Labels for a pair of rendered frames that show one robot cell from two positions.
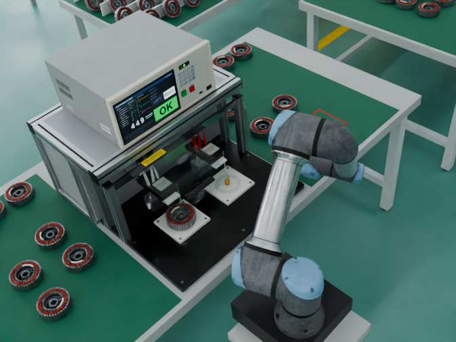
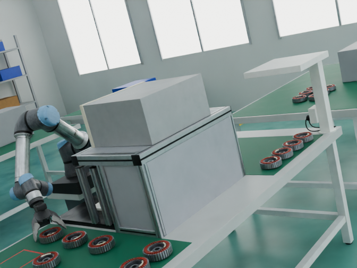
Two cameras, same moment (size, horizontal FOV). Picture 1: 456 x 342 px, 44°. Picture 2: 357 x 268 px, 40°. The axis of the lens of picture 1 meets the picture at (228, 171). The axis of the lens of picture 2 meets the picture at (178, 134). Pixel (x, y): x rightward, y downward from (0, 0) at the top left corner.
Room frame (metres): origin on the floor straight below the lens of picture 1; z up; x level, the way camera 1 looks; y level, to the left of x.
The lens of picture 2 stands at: (4.00, 0.10, 1.59)
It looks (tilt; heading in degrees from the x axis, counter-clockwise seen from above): 13 degrees down; 172
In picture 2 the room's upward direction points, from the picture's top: 14 degrees counter-clockwise
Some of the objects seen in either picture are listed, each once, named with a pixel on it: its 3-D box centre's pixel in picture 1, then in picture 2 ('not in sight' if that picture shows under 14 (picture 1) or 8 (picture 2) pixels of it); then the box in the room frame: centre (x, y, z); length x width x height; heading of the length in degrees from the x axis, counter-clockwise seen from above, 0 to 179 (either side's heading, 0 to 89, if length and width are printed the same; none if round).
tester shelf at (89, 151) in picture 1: (136, 104); (154, 134); (1.71, 0.31, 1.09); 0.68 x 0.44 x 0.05; 130
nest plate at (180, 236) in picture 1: (182, 220); not in sight; (1.39, 0.19, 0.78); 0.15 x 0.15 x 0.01; 40
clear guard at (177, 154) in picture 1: (170, 169); not in sight; (1.40, 0.19, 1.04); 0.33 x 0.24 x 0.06; 40
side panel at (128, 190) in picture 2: not in sight; (130, 199); (1.98, 0.11, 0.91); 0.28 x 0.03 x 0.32; 40
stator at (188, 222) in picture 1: (180, 216); not in sight; (1.39, 0.19, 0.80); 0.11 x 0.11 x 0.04
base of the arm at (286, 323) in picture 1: (299, 307); (74, 165); (0.91, -0.16, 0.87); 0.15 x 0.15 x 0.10
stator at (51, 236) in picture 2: not in sight; (51, 235); (1.73, -0.29, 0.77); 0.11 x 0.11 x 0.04
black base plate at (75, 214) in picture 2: (203, 203); (129, 196); (1.48, 0.11, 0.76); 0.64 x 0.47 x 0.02; 130
